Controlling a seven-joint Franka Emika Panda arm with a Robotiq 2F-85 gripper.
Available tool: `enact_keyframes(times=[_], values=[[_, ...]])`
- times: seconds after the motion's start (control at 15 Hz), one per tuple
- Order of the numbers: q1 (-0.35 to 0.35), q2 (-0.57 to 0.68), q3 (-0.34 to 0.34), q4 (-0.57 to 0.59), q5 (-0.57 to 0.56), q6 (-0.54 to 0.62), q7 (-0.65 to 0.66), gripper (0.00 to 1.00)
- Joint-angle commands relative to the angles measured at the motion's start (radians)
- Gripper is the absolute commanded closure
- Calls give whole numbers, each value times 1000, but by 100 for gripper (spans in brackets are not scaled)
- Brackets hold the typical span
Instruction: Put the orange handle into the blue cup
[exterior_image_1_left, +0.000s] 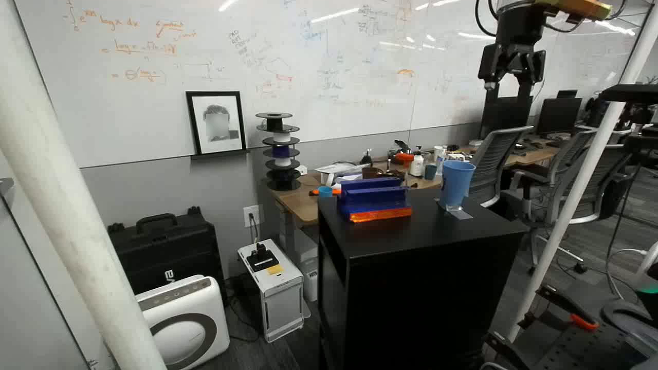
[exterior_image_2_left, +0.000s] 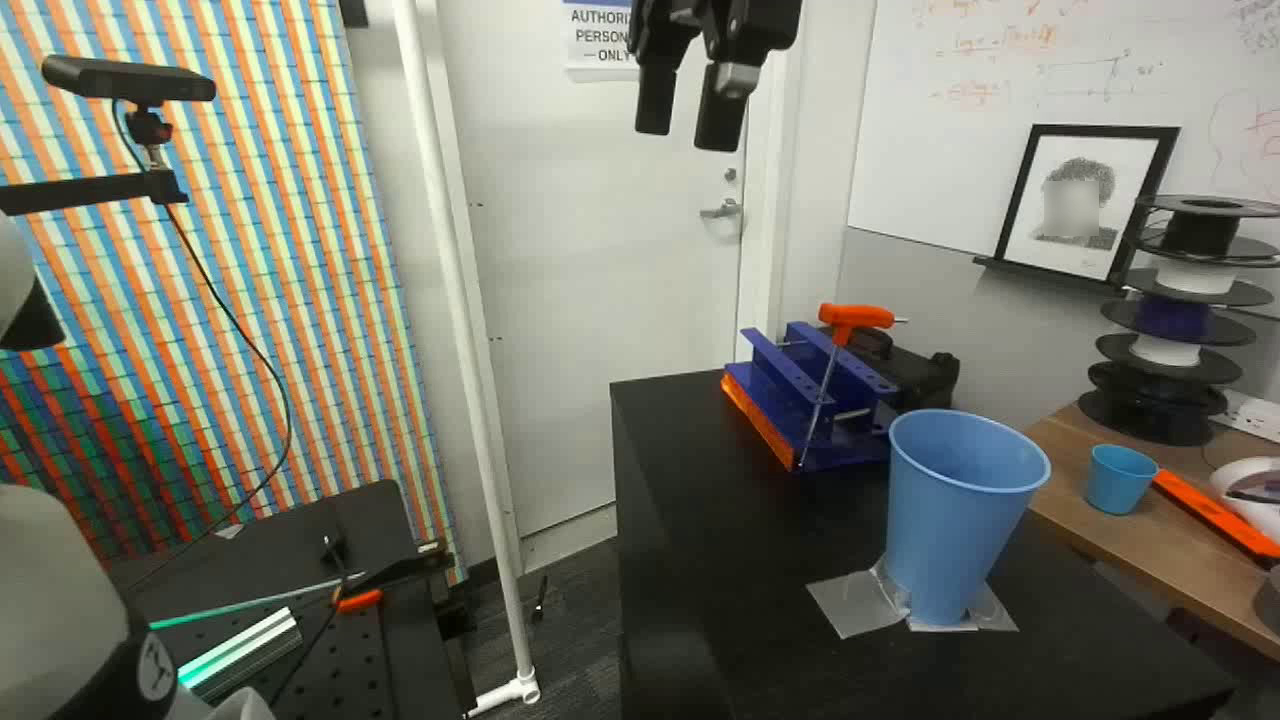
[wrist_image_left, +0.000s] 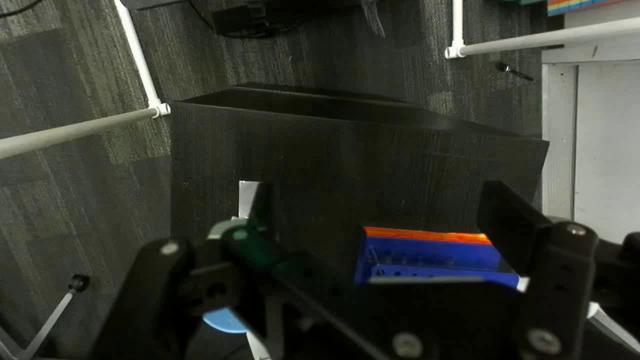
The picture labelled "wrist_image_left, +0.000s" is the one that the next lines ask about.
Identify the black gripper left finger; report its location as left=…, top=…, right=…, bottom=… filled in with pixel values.
left=222, top=181, right=315, bottom=275

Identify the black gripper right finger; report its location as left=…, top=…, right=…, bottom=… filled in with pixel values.
left=477, top=181, right=551, bottom=275

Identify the blue plastic cup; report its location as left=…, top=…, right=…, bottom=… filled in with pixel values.
left=202, top=307, right=249, bottom=334

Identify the white paper label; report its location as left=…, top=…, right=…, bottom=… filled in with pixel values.
left=239, top=179, right=259, bottom=218

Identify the black table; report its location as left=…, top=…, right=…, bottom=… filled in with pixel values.
left=173, top=85, right=548, bottom=265

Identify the blue orange pegboard block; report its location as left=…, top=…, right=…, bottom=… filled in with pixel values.
left=354, top=226, right=528, bottom=290

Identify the white cabinet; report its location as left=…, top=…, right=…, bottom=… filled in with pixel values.
left=542, top=60, right=640, bottom=241

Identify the metal chair leg black foot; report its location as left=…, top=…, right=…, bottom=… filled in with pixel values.
left=18, top=274, right=90, bottom=360

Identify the white pvc pipe frame left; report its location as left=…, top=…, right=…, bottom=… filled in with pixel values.
left=0, top=0, right=173, bottom=161

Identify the white pvc pipe frame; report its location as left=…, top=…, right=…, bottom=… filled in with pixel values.
left=0, top=0, right=173, bottom=161
left=445, top=0, right=640, bottom=60

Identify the white pvc pipe frame right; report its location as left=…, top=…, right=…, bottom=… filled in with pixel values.
left=445, top=0, right=640, bottom=60

